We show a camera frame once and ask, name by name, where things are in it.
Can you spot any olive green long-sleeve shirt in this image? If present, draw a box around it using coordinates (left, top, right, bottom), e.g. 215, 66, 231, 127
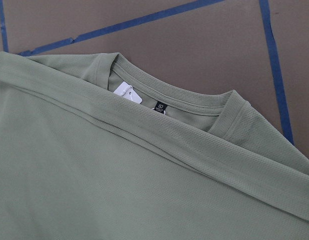
0, 51, 309, 240

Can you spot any white paper hang tag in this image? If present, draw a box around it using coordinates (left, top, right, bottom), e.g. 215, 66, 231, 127
113, 81, 143, 104

